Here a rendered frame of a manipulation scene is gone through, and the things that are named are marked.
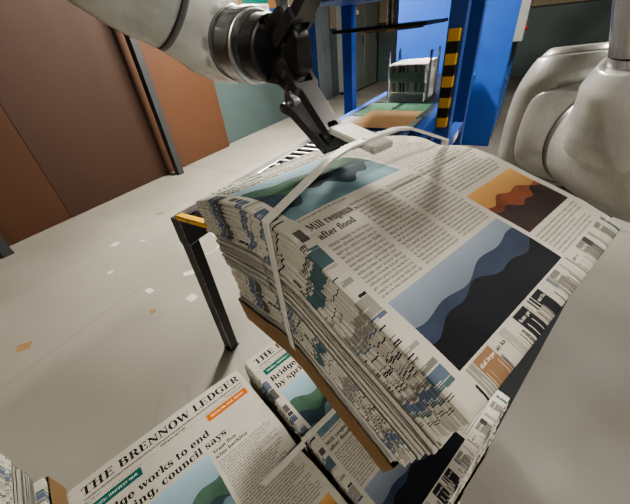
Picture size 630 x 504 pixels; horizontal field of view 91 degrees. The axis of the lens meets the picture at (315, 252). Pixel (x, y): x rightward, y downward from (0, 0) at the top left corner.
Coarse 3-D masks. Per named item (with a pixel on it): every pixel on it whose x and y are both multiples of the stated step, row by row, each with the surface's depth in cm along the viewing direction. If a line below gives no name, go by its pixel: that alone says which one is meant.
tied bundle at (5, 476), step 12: (0, 456) 35; (0, 468) 34; (12, 468) 37; (0, 480) 33; (12, 480) 36; (24, 480) 38; (0, 492) 32; (12, 492) 35; (24, 492) 37; (36, 492) 39; (48, 492) 40
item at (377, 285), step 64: (448, 192) 32; (512, 192) 32; (320, 256) 24; (384, 256) 25; (448, 256) 26; (512, 256) 26; (576, 256) 27; (320, 320) 28; (384, 320) 21; (448, 320) 22; (512, 320) 22; (384, 384) 23; (448, 384) 19; (384, 448) 31
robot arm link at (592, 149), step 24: (624, 0) 32; (624, 24) 33; (624, 48) 34; (600, 72) 37; (624, 72) 34; (600, 96) 36; (624, 96) 34; (576, 120) 41; (600, 120) 37; (624, 120) 34; (552, 144) 48; (576, 144) 42; (600, 144) 38; (624, 144) 35; (552, 168) 49; (576, 168) 43; (600, 168) 39; (624, 168) 36; (576, 192) 46; (600, 192) 40; (624, 192) 37; (624, 216) 39
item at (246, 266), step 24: (288, 168) 45; (312, 168) 40; (336, 168) 38; (216, 192) 44; (240, 192) 38; (264, 192) 34; (216, 216) 40; (240, 216) 33; (216, 240) 47; (240, 240) 37; (240, 264) 42; (240, 288) 50; (264, 288) 40; (264, 312) 44
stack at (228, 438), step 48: (240, 384) 56; (288, 384) 55; (192, 432) 49; (240, 432) 49; (288, 432) 54; (336, 432) 47; (480, 432) 45; (96, 480) 45; (144, 480) 44; (192, 480) 44; (240, 480) 43; (288, 480) 43; (336, 480) 44; (384, 480) 42; (432, 480) 41
